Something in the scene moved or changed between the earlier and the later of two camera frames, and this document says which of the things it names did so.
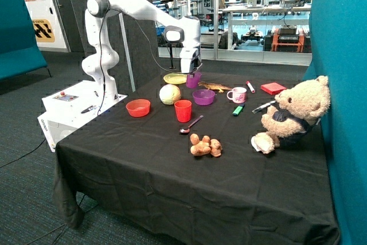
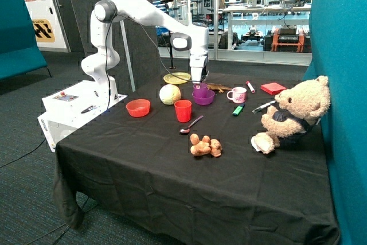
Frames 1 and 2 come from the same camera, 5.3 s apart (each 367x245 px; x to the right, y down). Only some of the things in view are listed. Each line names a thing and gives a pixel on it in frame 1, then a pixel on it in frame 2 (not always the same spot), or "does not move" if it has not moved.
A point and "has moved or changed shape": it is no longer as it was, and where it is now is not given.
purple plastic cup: [192, 83] has moved or changed shape
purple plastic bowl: [203, 97] does not move
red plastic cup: [183, 108] does not move
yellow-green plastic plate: [175, 78] does not move
